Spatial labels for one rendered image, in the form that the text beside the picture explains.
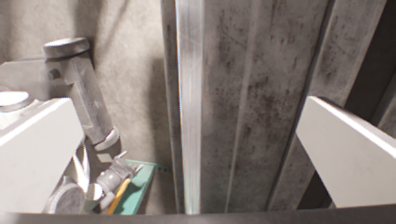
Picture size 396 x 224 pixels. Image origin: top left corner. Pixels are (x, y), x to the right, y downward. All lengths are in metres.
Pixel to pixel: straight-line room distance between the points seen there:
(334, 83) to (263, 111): 0.06
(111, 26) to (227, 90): 0.93
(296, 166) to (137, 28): 0.91
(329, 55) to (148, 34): 0.89
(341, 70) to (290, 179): 0.13
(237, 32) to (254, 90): 0.06
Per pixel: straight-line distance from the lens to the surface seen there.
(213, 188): 0.29
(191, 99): 0.15
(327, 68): 0.19
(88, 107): 1.10
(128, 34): 1.05
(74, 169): 0.73
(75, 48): 1.04
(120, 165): 0.96
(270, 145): 0.23
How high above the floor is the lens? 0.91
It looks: 57 degrees down
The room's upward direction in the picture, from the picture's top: 163 degrees counter-clockwise
